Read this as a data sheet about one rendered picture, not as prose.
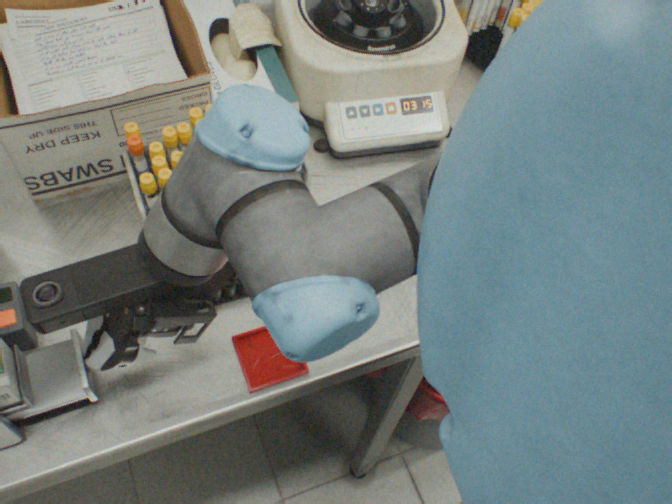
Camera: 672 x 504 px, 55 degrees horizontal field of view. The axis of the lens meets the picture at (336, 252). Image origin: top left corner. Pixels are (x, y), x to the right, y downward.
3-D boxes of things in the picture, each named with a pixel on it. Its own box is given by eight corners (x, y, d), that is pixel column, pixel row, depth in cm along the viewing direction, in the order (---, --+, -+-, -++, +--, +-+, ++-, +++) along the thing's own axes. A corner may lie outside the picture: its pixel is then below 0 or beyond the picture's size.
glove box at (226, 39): (224, 155, 87) (219, 104, 78) (178, 37, 98) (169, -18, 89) (311, 134, 90) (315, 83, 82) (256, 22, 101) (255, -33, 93)
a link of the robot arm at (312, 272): (440, 272, 42) (355, 147, 46) (287, 348, 39) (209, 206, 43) (414, 316, 49) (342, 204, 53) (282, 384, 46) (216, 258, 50)
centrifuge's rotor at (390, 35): (324, 86, 87) (328, 44, 81) (302, 10, 95) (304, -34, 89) (432, 74, 90) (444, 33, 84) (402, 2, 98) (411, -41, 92)
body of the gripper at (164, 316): (193, 349, 64) (248, 280, 56) (106, 356, 58) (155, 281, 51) (173, 284, 67) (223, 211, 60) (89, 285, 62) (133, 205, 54)
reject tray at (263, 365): (250, 394, 70) (250, 391, 69) (231, 339, 73) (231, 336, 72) (309, 373, 72) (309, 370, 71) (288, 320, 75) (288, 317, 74)
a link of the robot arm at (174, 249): (174, 248, 48) (148, 165, 52) (151, 282, 51) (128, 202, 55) (259, 250, 53) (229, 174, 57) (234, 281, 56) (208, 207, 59)
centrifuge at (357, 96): (304, 166, 87) (309, 100, 76) (267, 18, 101) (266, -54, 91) (472, 144, 91) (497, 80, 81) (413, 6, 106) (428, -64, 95)
